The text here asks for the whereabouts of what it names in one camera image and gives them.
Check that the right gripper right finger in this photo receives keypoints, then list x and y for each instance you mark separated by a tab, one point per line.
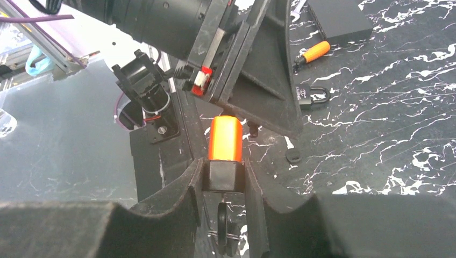
282	223

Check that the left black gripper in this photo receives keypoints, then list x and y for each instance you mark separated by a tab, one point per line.
244	67

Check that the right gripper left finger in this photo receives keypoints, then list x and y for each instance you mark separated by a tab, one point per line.
162	225

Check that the black keys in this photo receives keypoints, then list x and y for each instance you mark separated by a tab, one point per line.
228	234

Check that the single black key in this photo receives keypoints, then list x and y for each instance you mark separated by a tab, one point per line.
293	155

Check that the orange black padlock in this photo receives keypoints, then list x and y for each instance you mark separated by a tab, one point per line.
224	170

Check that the silver wrench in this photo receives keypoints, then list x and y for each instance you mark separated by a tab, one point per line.
296	12

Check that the black flat box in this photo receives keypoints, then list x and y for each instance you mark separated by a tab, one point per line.
340	22

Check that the orange handled screwdriver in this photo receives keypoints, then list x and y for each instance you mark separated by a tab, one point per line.
312	54

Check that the left aluminium rail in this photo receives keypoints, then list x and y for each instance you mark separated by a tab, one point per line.
65	63

